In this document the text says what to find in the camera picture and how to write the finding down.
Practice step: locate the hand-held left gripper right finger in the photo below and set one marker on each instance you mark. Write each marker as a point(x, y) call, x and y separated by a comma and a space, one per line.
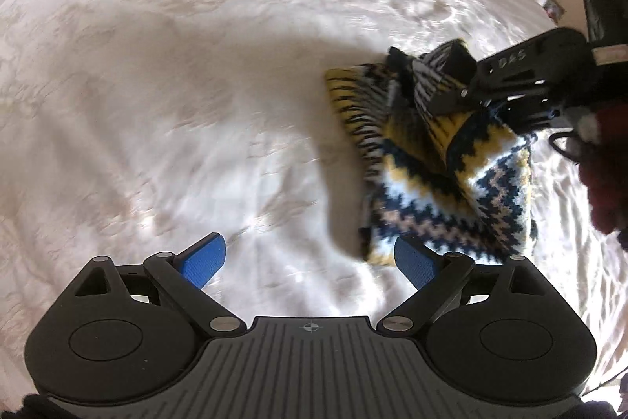
point(414, 262)

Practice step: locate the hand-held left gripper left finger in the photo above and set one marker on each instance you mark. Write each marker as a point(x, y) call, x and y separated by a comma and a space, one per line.
point(203, 259)

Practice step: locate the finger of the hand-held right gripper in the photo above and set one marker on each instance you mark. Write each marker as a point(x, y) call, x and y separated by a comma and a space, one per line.
point(454, 101)
point(532, 114)

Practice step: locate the zigzag patterned knit sweater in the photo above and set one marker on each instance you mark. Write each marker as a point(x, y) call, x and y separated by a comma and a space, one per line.
point(431, 183)

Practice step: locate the person's right forearm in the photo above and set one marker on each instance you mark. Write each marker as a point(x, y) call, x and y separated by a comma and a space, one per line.
point(606, 173)

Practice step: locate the white embroidered bedspread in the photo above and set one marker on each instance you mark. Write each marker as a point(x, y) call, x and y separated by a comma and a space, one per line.
point(196, 105)

